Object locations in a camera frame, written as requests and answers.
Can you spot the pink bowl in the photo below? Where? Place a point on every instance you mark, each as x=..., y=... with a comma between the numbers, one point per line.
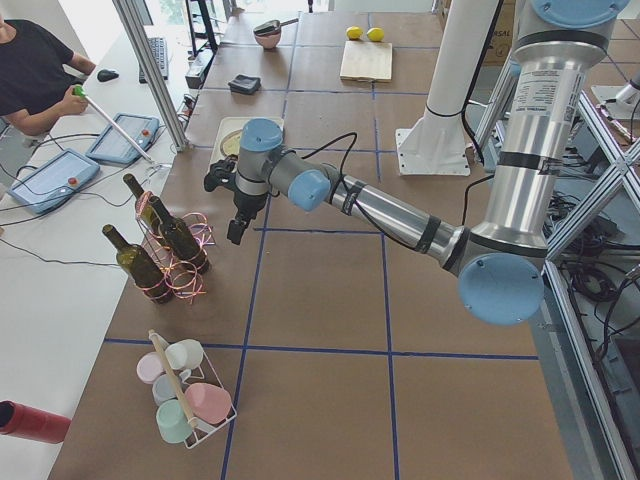
x=268, y=42

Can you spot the wooden cutting board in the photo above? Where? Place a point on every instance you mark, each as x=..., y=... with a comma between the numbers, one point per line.
x=367, y=61

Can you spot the aluminium frame post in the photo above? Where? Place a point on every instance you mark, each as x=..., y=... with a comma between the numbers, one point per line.
x=135, y=30

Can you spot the cream bear tray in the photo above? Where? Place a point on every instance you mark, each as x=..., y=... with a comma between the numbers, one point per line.
x=262, y=138

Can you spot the white cup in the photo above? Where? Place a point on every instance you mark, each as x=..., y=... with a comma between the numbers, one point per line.
x=185, y=354

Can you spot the light pink cup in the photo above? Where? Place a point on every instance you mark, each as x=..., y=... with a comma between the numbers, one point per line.
x=149, y=368

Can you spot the blue teach pendant near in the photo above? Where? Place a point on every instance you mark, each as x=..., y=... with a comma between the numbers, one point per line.
x=55, y=182

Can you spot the red cylinder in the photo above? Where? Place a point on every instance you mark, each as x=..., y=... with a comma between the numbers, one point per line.
x=30, y=423

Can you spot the metal rod with green handle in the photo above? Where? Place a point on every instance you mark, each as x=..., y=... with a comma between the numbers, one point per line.
x=78, y=91

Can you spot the white round plate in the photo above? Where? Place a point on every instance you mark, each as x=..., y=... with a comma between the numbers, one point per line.
x=230, y=144

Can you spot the black computer mouse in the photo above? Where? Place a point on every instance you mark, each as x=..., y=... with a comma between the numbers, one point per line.
x=106, y=75

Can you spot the copper wire bottle rack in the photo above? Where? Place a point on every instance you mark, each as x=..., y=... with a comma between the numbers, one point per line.
x=182, y=277

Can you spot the black keyboard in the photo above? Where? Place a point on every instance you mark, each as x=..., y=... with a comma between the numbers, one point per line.
x=159, y=50

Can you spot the black computer box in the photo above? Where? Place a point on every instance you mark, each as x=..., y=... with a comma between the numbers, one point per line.
x=198, y=69

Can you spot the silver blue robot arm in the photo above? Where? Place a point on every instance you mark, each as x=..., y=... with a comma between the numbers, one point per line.
x=319, y=276

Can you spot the blue teach pendant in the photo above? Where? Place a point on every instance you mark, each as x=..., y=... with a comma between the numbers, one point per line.
x=55, y=182
x=111, y=147

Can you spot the yellow lemon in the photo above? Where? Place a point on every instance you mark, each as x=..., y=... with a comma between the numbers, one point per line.
x=375, y=34
x=354, y=33

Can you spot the grey folded cloth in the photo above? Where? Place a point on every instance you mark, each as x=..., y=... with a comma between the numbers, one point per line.
x=244, y=84

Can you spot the dark wine bottle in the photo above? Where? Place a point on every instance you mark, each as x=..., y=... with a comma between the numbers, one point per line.
x=179, y=238
x=139, y=265
x=144, y=212

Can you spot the metal scoop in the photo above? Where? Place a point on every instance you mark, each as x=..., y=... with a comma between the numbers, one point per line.
x=272, y=27

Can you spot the person in black shirt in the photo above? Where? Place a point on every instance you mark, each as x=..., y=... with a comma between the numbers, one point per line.
x=36, y=90

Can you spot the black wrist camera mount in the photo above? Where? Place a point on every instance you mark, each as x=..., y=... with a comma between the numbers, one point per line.
x=222, y=174

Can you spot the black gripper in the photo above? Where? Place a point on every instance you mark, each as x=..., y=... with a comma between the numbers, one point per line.
x=248, y=203

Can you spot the blue teach pendant far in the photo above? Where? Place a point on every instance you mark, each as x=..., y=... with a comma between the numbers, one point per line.
x=111, y=147

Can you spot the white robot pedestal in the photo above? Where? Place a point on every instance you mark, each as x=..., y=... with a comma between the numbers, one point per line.
x=436, y=145

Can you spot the grey cup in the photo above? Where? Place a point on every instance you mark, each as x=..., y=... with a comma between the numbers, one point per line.
x=162, y=390

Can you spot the yellow lemon left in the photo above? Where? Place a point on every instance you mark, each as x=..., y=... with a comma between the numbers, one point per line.
x=354, y=33

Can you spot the white wire cup rack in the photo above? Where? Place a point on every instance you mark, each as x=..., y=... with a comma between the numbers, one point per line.
x=181, y=380

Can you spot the yellow lemon right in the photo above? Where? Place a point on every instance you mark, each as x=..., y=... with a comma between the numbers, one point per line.
x=375, y=34

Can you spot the green cup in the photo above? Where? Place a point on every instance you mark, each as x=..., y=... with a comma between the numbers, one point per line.
x=172, y=423

